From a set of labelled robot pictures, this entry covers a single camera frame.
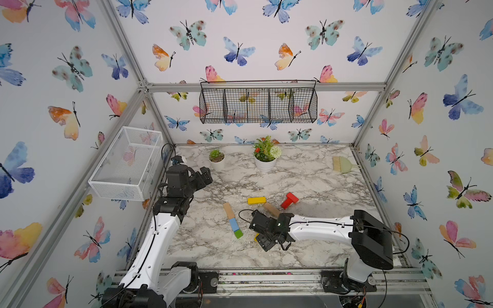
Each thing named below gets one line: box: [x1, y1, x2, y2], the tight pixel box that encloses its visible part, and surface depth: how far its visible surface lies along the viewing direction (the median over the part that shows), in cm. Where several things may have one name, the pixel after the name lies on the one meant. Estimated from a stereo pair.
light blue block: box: [229, 217, 240, 232], surface depth 90 cm
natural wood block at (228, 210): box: [222, 202, 236, 220], surface depth 95 cm
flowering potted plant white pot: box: [252, 134, 282, 173], surface depth 100 cm
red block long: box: [281, 195, 294, 210], surface depth 98 cm
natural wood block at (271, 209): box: [263, 202, 281, 217], surface depth 95 cm
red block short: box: [286, 191, 300, 204], surface depth 100 cm
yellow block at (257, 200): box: [247, 196, 267, 205], surface depth 98 cm
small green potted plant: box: [207, 148, 226, 171], surface depth 106 cm
